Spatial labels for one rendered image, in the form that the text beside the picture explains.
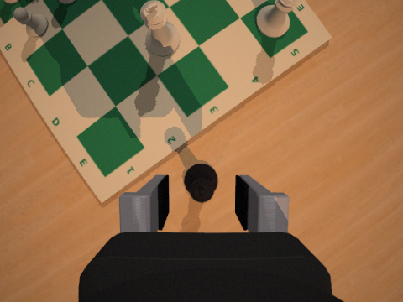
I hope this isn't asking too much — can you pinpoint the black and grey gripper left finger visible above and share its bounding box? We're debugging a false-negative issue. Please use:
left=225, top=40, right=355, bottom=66
left=119, top=175, right=170, bottom=233

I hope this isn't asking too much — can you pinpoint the black chess piece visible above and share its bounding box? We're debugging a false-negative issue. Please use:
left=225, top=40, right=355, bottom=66
left=184, top=164, right=218, bottom=203

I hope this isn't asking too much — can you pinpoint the green and cream chessboard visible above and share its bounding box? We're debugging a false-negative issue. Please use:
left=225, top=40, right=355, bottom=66
left=0, top=0, right=332, bottom=203

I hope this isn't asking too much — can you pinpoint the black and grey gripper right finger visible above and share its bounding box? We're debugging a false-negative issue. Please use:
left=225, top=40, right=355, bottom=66
left=235, top=175, right=290, bottom=233

